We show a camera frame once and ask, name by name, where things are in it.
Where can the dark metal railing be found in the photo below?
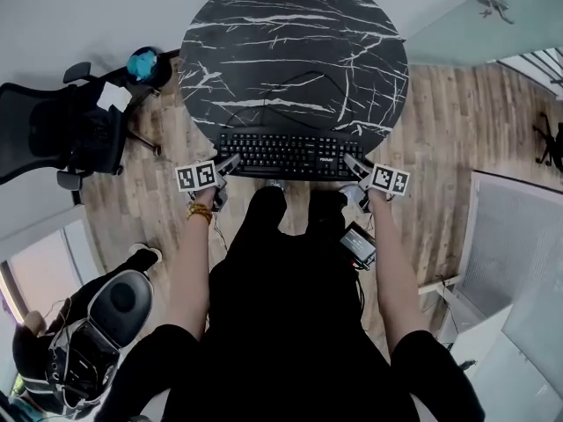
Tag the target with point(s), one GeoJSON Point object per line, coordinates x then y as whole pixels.
{"type": "Point", "coordinates": [541, 66]}

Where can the white perforated cabinet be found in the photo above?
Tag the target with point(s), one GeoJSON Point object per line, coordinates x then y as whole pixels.
{"type": "Point", "coordinates": [514, 235]}

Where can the person's right forearm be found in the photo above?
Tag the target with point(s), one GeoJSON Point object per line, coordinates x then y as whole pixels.
{"type": "Point", "coordinates": [391, 271]}

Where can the black trash bin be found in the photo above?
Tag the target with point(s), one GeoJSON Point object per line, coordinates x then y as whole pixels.
{"type": "Point", "coordinates": [163, 70]}

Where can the grey and black backpack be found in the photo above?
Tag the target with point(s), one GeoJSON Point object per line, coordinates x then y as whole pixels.
{"type": "Point", "coordinates": [123, 301]}

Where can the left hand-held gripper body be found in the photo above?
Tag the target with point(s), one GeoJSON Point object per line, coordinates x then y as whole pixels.
{"type": "Point", "coordinates": [195, 175]}

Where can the black screen device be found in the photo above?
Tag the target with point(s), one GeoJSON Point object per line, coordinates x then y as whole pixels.
{"type": "Point", "coordinates": [358, 244]}

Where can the black keyboard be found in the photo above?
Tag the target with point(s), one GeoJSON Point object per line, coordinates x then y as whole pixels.
{"type": "Point", "coordinates": [286, 152]}

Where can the person's left forearm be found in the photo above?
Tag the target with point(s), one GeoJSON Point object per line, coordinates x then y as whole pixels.
{"type": "Point", "coordinates": [189, 271]}

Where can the black star-base office chair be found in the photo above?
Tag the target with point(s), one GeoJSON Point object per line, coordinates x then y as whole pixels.
{"type": "Point", "coordinates": [552, 143]}

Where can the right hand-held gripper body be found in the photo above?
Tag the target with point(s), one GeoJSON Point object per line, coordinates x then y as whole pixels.
{"type": "Point", "coordinates": [390, 180]}

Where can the person's grey shoe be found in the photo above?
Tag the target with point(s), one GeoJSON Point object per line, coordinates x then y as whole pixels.
{"type": "Point", "coordinates": [275, 185]}
{"type": "Point", "coordinates": [348, 191]}

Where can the black garment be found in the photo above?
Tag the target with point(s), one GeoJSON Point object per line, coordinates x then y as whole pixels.
{"type": "Point", "coordinates": [97, 134]}

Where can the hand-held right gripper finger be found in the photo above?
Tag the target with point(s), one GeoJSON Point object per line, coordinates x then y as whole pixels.
{"type": "Point", "coordinates": [358, 167]}

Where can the crumpled blue plastic bag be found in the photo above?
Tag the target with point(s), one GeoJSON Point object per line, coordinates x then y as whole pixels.
{"type": "Point", "coordinates": [141, 63]}

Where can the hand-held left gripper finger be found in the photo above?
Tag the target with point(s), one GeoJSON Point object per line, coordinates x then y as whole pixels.
{"type": "Point", "coordinates": [228, 165]}

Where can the white paper sheet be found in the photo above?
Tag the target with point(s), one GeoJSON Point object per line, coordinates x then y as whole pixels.
{"type": "Point", "coordinates": [113, 96]}

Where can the frosted glass door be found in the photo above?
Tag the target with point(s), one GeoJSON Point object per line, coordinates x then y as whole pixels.
{"type": "Point", "coordinates": [462, 33]}

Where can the black mesh office chair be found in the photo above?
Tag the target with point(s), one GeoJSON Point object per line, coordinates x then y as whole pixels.
{"type": "Point", "coordinates": [44, 125]}

